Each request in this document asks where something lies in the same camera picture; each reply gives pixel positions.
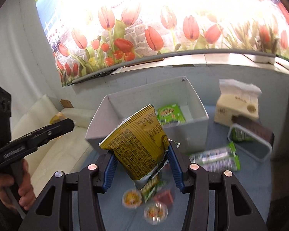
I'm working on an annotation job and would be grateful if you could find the yellow snack bag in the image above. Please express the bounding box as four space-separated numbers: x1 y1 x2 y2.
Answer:
99 104 170 190

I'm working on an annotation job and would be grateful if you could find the person's left hand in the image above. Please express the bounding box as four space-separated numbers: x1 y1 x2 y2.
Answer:
0 158 37 211

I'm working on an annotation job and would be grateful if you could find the long green snack pack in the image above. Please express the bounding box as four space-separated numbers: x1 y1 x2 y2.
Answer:
189 142 241 173

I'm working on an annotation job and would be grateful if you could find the cream leather sofa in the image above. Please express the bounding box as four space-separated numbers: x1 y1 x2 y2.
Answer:
10 94 97 195

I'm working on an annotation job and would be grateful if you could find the red jelly cup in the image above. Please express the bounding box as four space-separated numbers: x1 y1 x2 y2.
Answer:
153 190 173 207

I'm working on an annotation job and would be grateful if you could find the blue table cloth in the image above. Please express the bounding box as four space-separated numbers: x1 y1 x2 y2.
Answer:
72 104 274 231

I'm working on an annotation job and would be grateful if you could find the jelly cup with cartoon lid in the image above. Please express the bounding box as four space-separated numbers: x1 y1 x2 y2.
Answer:
122 189 142 209

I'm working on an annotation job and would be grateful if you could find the small green snack packet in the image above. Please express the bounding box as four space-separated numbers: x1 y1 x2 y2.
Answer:
140 175 167 203

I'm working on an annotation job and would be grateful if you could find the green seaweed snack bag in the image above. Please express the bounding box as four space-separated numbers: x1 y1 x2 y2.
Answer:
157 103 185 126

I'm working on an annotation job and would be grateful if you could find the white cardboard box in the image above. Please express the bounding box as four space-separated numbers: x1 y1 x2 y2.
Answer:
85 75 210 156

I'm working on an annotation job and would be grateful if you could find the beige tissue pack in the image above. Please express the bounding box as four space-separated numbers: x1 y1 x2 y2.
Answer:
214 79 262 127

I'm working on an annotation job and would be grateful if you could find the tulip wall poster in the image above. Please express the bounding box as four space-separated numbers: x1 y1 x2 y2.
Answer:
35 0 289 87

